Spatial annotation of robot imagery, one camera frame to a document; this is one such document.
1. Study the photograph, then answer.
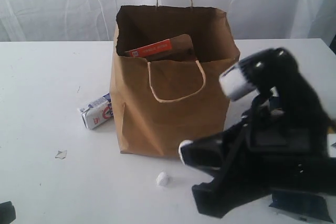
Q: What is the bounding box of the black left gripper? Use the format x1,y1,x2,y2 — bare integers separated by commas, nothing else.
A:
0,201,16,224

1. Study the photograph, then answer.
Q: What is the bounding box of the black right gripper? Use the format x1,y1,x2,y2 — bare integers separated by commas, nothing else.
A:
178,95,335,219

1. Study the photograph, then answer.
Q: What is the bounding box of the brown kraft stand-up pouch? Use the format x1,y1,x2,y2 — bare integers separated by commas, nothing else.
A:
125,34,197,62

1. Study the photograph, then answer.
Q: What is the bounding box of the dark blue noodle packet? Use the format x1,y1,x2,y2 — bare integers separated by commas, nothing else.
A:
269,189,334,223

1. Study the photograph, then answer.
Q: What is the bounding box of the brown paper shopping bag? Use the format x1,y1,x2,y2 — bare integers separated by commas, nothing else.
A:
110,4,240,157

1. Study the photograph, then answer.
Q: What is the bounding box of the small torn label scrap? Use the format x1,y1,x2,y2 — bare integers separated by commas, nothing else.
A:
55,150,67,160

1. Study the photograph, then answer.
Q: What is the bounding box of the small blue white milk carton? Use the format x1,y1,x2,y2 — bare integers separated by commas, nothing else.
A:
78,93,113,130

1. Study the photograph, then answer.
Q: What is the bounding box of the white backdrop curtain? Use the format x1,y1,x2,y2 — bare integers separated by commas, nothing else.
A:
1,0,335,44

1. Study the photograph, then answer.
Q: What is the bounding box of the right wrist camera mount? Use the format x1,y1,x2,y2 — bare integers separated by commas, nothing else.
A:
219,48,331,155

